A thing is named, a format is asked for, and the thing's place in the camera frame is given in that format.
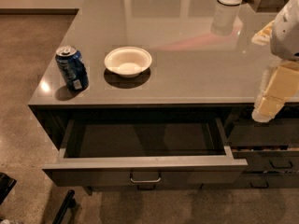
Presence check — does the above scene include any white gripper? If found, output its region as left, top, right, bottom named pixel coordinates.
left=251, top=61, right=299, bottom=123

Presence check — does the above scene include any black object bottom left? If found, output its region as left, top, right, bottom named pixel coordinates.
left=0, top=173, right=17, bottom=204

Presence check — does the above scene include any black bar on floor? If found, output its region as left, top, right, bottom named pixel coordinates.
left=52, top=189, right=77, bottom=224

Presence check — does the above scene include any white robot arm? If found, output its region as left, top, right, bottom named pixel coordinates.
left=251, top=0, right=299, bottom=123

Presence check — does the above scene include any white paper bowl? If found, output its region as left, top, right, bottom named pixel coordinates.
left=104, top=47, right=152, bottom=77

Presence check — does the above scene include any grey top drawer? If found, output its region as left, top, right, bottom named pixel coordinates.
left=43, top=119, right=248, bottom=187

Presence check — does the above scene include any grey counter cabinet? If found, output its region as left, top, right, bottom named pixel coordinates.
left=27, top=0, right=299, bottom=196

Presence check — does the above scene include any snack bag on counter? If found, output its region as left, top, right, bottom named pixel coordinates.
left=251, top=21, right=274, bottom=46

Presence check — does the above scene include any silver top drawer handle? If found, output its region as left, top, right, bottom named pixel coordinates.
left=130, top=172, right=162, bottom=185

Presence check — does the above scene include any blue soda can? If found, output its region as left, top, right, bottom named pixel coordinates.
left=55, top=46, right=89, bottom=91

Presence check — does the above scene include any grey bottom drawer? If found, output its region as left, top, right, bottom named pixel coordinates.
left=91, top=183, right=204, bottom=192

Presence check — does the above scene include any grey drawer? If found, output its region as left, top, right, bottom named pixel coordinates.
left=43, top=119, right=248, bottom=187
left=91, top=183, right=204, bottom=192

